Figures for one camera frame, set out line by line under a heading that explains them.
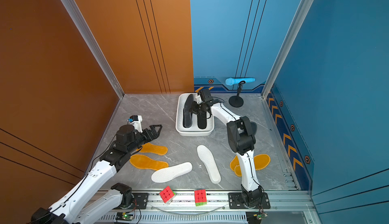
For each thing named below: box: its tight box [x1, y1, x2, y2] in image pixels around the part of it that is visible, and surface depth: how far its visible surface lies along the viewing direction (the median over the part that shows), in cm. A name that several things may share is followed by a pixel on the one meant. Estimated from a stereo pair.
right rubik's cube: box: [193, 189, 207, 207], surface depth 72 cm
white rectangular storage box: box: [175, 93, 215, 137], surface depth 101 cm
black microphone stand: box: [228, 80, 246, 108], surface depth 117 cm
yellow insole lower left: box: [129, 154, 169, 171], surface depth 87 cm
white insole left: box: [150, 162, 193, 183], surface depth 84 cm
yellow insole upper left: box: [135, 142, 169, 156], surface depth 91 cm
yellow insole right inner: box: [229, 155, 240, 172], surface depth 87 cm
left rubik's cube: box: [159, 185, 177, 205], surface depth 73 cm
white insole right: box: [196, 144, 222, 184], surface depth 87 cm
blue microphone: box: [225, 77, 256, 86], surface depth 98 cm
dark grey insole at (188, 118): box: [183, 93, 194, 128], surface depth 99 cm
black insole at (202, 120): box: [197, 111, 207, 130], surface depth 104 cm
